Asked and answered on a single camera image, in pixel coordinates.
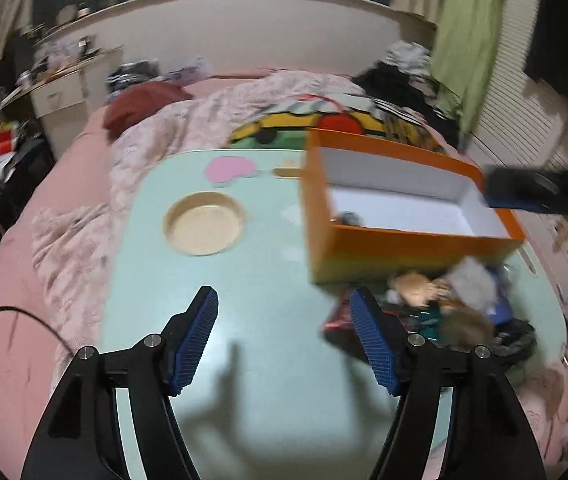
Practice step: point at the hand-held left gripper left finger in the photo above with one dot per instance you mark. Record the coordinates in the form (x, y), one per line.
(196, 345)

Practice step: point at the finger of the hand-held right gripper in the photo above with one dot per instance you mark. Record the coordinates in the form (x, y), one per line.
(519, 190)

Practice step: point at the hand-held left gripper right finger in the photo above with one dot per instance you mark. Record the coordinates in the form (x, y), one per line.
(376, 345)

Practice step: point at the teal toy figure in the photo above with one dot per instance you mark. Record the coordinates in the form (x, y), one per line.
(429, 322)

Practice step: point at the blond doll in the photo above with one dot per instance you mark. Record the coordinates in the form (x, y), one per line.
(414, 285)

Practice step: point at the brown fluffy plush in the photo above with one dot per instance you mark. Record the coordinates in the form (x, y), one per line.
(466, 327)

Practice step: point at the orange cardboard box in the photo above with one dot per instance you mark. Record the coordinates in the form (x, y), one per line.
(404, 250)

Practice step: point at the white fluffy plush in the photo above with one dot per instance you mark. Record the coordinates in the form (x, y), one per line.
(471, 280)

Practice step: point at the mint cartoon desktop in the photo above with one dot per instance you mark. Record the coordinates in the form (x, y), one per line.
(244, 280)

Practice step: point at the white louvered closet door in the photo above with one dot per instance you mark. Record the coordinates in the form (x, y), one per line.
(514, 110)

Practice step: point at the green hanging cloth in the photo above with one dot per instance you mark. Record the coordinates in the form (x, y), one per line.
(469, 35)

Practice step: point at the pile of black clothes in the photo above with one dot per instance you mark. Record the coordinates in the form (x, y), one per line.
(394, 85)

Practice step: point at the pile of white clothes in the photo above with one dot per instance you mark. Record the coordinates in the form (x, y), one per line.
(409, 57)

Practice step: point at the pink bed sheet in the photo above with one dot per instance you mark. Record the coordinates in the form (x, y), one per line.
(38, 270)

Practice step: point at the pink floral fabric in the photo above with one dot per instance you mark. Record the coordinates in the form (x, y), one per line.
(544, 410)

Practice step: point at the cartoon printed blanket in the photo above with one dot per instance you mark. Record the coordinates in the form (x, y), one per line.
(284, 127)

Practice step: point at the large black bag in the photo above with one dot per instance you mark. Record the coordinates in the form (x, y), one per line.
(18, 185)

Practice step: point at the dark red pillow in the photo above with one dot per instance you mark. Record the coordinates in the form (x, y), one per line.
(138, 105)

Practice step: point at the purple white cloth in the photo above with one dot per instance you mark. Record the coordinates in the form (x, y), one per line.
(186, 70)

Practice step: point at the grey striped clothes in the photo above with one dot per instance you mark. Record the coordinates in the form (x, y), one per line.
(131, 72)

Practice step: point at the white drawer desk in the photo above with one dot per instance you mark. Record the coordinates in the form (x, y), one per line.
(63, 95)

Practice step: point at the round mirror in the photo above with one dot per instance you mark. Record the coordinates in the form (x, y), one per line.
(66, 15)

